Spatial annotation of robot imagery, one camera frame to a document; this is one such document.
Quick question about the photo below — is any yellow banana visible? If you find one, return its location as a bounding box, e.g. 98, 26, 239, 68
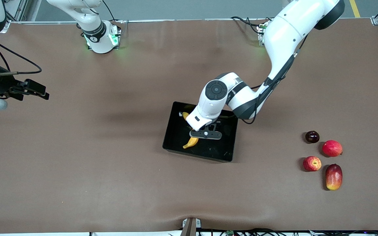
182, 112, 199, 149

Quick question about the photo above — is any black plastic box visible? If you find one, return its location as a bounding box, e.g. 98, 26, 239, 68
162, 101, 239, 163

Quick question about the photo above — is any red yellow striped apple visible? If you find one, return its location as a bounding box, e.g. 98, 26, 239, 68
303, 156, 322, 172

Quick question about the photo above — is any dark purple plum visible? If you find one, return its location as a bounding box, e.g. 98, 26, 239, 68
305, 130, 320, 144

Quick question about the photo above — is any table cover mat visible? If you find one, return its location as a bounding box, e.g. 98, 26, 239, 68
0, 18, 378, 232

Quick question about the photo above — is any round red peach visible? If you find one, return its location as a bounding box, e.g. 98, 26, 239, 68
322, 140, 343, 157

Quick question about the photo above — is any red yellow mango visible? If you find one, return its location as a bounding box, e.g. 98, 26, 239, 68
325, 164, 343, 191

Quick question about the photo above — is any black cable with brass plug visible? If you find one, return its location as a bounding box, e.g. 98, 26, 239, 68
0, 34, 42, 76

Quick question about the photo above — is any grey metal camera bracket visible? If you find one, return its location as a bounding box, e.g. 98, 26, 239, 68
180, 217, 202, 236

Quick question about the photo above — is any black base cable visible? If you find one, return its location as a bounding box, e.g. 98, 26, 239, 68
231, 16, 263, 35
101, 0, 117, 22

